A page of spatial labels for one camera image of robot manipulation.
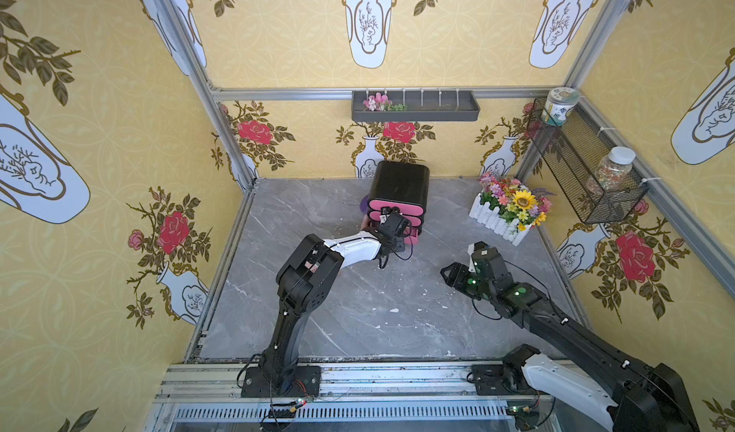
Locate pink flowers on shelf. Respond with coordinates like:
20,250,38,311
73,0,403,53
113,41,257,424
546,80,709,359
363,92,407,111

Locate flower planter white fence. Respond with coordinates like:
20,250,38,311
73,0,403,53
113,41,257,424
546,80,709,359
468,173,553,246

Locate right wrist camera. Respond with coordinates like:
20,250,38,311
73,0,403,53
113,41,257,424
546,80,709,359
467,242,488,273

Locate purple toy shovel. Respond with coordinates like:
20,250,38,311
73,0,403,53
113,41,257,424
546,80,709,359
360,196,369,215

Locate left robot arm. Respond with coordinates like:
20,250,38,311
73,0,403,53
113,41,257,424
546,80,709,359
237,207,412,399

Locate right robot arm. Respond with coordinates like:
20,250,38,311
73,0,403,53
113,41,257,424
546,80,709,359
440,242,699,431

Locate black wire basket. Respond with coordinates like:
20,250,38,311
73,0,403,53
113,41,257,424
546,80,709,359
528,98,649,224

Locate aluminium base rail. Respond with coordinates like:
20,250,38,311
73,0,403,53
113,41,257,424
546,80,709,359
142,359,656,432

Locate black pink drawer cabinet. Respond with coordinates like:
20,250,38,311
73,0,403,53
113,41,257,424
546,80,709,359
363,161,430,245

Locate grey wall shelf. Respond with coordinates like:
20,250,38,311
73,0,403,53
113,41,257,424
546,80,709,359
351,88,480,123

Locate clear jar white lid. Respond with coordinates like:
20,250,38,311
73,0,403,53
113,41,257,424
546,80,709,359
586,147,637,196

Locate jar with green label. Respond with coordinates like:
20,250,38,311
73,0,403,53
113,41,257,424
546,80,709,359
541,87,580,127

